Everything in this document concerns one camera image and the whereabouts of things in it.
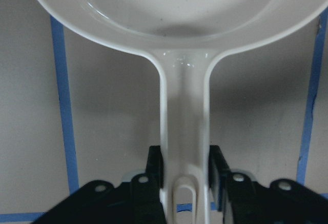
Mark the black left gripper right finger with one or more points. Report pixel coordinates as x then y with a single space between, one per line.
233 192

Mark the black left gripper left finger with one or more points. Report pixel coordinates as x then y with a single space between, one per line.
144 190

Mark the white plastic dustpan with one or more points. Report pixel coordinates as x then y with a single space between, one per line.
184 39

